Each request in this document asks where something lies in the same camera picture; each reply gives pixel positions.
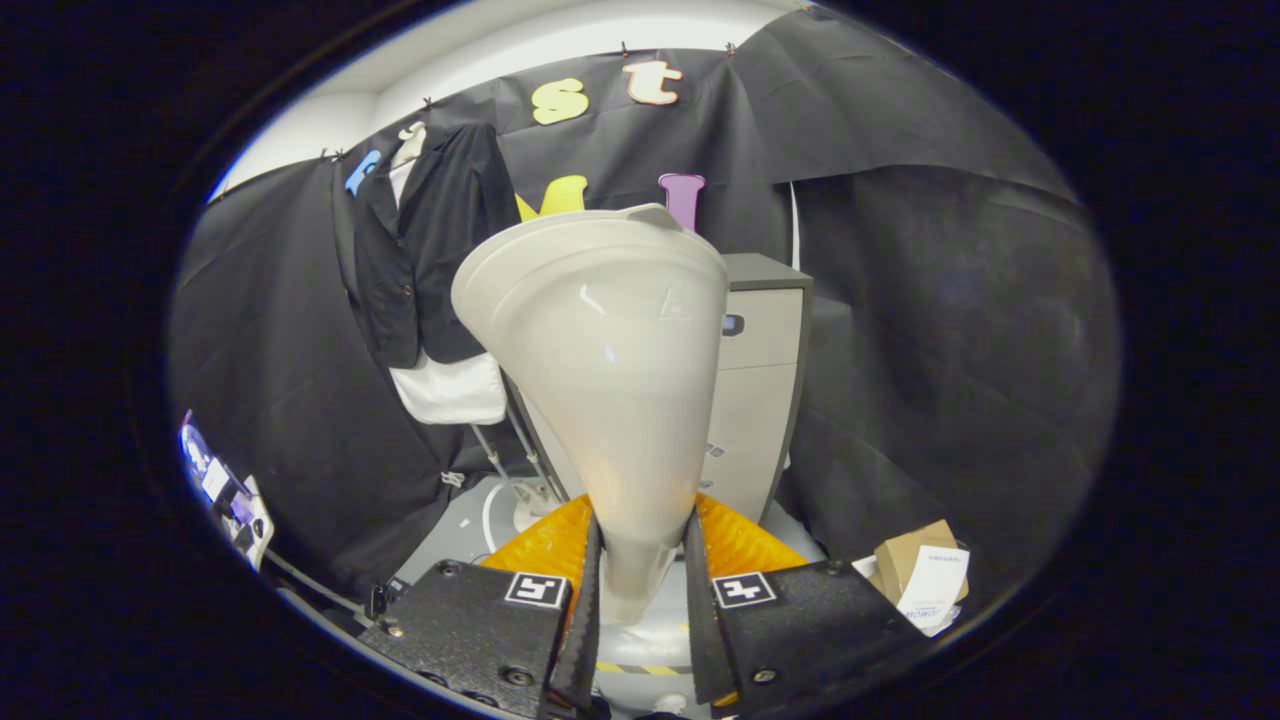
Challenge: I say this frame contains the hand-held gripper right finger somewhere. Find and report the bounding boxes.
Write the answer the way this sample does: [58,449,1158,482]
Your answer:
[683,490,931,719]

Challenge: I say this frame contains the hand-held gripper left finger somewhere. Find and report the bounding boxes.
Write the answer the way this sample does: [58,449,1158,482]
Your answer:
[358,493,607,720]

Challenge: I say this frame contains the garment steamer stand poles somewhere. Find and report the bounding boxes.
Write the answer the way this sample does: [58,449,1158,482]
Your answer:
[470,400,566,531]

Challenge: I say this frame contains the white garment steamer head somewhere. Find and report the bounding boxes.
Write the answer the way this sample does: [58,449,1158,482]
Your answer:
[450,203,731,629]

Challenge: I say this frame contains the white shirt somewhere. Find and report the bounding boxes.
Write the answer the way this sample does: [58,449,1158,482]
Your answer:
[388,158,508,427]

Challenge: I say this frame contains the black suit jacket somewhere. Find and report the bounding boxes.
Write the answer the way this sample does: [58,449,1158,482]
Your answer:
[345,122,521,369]

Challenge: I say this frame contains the brown cardboard box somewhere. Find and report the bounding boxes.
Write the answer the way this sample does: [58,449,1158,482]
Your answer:
[873,519,969,607]

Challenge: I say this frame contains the white printed paper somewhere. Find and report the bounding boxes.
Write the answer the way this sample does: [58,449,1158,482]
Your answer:
[898,545,972,638]

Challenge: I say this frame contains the grey cabinet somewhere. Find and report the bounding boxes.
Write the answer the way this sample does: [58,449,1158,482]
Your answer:
[520,252,814,526]

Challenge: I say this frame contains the white equipment with labels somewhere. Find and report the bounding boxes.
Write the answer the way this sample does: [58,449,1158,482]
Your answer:
[180,410,276,573]

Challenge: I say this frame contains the black backdrop cloth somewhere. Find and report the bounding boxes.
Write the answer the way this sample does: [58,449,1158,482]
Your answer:
[165,5,1121,601]

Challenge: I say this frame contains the black cable with plug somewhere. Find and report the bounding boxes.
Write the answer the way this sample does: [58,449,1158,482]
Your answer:
[262,548,413,623]

